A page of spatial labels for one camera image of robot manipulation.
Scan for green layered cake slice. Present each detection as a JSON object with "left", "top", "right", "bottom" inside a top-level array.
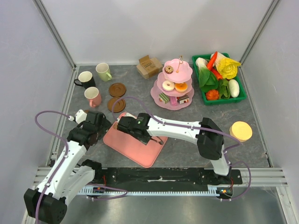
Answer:
[{"left": 159, "top": 92, "right": 170, "bottom": 104}]

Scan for small orange glazed donut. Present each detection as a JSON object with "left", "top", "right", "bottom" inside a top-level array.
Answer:
[{"left": 175, "top": 82, "right": 188, "bottom": 93}]

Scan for small chocolate nut donut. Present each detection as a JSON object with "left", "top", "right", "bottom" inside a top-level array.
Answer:
[{"left": 164, "top": 65, "right": 174, "bottom": 74}]

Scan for metal serving tongs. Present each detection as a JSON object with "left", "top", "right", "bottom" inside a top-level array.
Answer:
[{"left": 151, "top": 136, "right": 164, "bottom": 145}]

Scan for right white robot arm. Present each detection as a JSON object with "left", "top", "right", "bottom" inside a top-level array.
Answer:
[{"left": 117, "top": 113, "right": 231, "bottom": 184}]

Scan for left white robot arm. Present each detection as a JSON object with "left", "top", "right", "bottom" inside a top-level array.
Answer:
[{"left": 24, "top": 111, "right": 112, "bottom": 224}]

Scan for pink serving tray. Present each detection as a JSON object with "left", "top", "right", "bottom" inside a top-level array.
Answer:
[{"left": 103, "top": 121, "right": 168, "bottom": 168}]

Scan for brown saucer middle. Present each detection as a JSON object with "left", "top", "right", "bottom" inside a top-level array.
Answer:
[{"left": 107, "top": 97, "right": 126, "bottom": 113}]

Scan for brown saucer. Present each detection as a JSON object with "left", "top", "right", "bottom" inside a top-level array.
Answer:
[
  {"left": 107, "top": 97, "right": 126, "bottom": 113},
  {"left": 108, "top": 83, "right": 127, "bottom": 97}
]

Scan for pink mug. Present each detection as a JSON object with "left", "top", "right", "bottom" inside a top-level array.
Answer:
[{"left": 84, "top": 87, "right": 102, "bottom": 108}]

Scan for brown saucer upper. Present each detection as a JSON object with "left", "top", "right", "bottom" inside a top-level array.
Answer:
[{"left": 108, "top": 83, "right": 127, "bottom": 97}]

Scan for pink layered cake slice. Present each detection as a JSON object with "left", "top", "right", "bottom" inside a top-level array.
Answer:
[{"left": 170, "top": 96, "right": 178, "bottom": 106}]

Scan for pink three tier stand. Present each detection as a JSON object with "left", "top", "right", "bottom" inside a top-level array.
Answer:
[{"left": 150, "top": 55, "right": 194, "bottom": 111}]

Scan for black mug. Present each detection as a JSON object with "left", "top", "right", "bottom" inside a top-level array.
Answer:
[{"left": 74, "top": 71, "right": 96, "bottom": 89}]

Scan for chocolate cake slice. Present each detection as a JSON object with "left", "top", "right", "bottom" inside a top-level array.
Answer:
[{"left": 177, "top": 94, "right": 190, "bottom": 104}]

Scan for cardboard box stack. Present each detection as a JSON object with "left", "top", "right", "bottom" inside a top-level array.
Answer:
[{"left": 136, "top": 55, "right": 163, "bottom": 79}]

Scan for green mug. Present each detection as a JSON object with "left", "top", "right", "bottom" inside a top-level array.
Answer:
[{"left": 96, "top": 63, "right": 112, "bottom": 82}]

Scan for orange pumpkin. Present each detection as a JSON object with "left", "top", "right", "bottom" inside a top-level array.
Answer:
[{"left": 205, "top": 90, "right": 220, "bottom": 101}]

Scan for green bok choy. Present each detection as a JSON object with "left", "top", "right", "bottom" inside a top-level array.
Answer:
[{"left": 196, "top": 57, "right": 219, "bottom": 93}]

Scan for spinach leaves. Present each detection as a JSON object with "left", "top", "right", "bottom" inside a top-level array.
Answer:
[{"left": 217, "top": 79, "right": 231, "bottom": 99}]

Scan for green plastic crate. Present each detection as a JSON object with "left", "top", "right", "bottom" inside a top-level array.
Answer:
[{"left": 192, "top": 54, "right": 247, "bottom": 105}]

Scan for red chili pepper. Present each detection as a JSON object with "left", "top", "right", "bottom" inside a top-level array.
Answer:
[{"left": 206, "top": 51, "right": 218, "bottom": 70}]

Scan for yellow round sponge cake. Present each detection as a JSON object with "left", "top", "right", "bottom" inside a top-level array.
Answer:
[{"left": 229, "top": 121, "right": 253, "bottom": 142}]

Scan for white eggplant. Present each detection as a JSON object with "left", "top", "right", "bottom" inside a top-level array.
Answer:
[{"left": 228, "top": 79, "right": 240, "bottom": 98}]

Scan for yellow napa cabbage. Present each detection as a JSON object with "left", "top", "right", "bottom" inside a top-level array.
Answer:
[{"left": 214, "top": 53, "right": 241, "bottom": 79}]

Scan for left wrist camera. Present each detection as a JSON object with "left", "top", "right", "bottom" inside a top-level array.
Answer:
[{"left": 68, "top": 109, "right": 89, "bottom": 124}]

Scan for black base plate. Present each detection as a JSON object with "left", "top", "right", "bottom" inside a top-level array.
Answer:
[{"left": 92, "top": 168, "right": 242, "bottom": 193}]

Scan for white cable duct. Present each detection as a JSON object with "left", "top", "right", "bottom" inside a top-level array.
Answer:
[{"left": 77, "top": 185, "right": 232, "bottom": 197}]

